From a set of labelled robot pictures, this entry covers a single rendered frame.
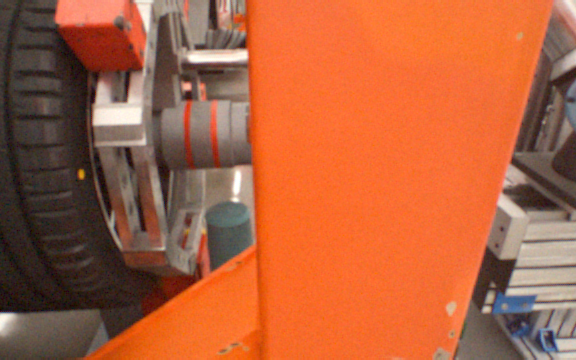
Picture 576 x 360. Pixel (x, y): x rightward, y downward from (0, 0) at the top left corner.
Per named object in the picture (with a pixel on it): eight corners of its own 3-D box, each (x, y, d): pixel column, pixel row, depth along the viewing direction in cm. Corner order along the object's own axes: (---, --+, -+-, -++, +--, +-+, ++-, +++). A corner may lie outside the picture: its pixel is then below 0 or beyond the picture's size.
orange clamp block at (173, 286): (159, 264, 80) (163, 300, 82) (195, 262, 80) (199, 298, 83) (166, 249, 86) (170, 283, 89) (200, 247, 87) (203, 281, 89)
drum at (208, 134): (165, 155, 85) (156, 94, 79) (258, 152, 86) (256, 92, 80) (150, 183, 72) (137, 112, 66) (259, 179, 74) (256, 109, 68)
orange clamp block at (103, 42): (93, 31, 51) (61, -23, 43) (150, 30, 52) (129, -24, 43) (87, 73, 49) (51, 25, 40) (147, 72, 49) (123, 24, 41)
